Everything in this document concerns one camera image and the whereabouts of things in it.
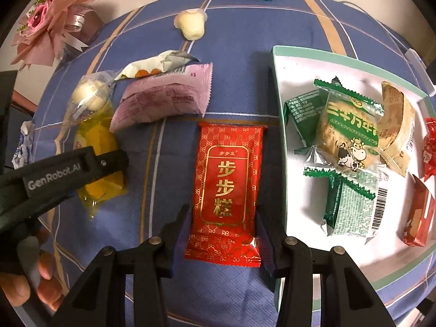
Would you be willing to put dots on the pink paper flower bouquet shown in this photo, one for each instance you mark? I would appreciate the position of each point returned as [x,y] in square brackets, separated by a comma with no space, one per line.
[39,39]

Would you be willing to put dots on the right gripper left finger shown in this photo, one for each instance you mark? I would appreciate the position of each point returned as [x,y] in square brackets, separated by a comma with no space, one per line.
[97,298]

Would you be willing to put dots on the dark green snack packet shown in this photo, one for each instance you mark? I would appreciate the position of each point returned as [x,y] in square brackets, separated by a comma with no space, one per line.
[304,112]

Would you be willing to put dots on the crumpled blue white wrapper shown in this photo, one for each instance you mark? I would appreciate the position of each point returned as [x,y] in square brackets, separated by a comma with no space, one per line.
[23,153]

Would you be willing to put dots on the cream snack packet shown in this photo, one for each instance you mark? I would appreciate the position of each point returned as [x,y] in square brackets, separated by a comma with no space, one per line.
[164,62]

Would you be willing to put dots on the red gold-lettered cake packet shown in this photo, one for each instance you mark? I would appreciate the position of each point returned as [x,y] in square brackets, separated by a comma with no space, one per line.
[226,186]

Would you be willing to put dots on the red snack packet white label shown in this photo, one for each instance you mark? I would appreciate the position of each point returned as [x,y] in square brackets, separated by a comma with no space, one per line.
[429,149]

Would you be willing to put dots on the yellow jelly cup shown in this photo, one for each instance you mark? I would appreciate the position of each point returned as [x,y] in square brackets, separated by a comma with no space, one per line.
[191,23]

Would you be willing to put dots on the yellow soft bread packet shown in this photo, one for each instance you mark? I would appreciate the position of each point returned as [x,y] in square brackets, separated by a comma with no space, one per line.
[109,180]

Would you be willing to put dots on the beige bread packet with barcode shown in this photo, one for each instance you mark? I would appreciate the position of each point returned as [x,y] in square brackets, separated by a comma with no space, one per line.
[396,129]

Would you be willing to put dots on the light green barcode packet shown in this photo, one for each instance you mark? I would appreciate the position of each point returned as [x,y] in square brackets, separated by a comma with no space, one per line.
[348,213]

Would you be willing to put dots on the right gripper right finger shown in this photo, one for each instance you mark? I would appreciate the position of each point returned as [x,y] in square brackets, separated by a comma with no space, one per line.
[348,298]

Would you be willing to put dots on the clear packet with white bun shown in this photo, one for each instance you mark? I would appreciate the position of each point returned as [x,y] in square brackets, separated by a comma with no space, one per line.
[92,93]

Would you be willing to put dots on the green cow cracker packet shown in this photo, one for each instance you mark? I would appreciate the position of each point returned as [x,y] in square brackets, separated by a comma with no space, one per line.
[346,138]

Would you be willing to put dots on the dark red packet white stripe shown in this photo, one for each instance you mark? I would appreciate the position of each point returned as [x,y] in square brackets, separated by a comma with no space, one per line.
[420,217]

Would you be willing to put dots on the pink snack packet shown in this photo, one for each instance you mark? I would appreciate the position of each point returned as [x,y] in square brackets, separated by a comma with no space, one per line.
[185,90]

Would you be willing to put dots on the white power strip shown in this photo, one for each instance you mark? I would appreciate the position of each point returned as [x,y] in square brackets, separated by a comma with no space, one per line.
[416,62]

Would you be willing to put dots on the white tray with teal rim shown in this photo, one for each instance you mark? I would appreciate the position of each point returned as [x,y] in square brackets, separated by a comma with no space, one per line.
[401,275]

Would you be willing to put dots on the person's left hand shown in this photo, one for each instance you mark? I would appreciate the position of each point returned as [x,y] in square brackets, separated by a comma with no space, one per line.
[42,278]

